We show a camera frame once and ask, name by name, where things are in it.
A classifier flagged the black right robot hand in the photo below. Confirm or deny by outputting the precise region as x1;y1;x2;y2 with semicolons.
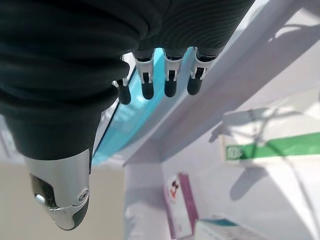
0;0;253;231

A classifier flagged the small white medicine box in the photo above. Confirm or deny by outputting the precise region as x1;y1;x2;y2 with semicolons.
194;215;255;240

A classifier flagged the pink white medicine box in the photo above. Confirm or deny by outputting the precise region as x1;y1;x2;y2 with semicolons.
164;171;200;240

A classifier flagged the white medical cart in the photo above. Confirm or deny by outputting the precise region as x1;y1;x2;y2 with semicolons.
91;0;320;168

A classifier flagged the white box green stripe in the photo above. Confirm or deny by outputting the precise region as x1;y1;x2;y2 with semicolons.
219;107;320;172

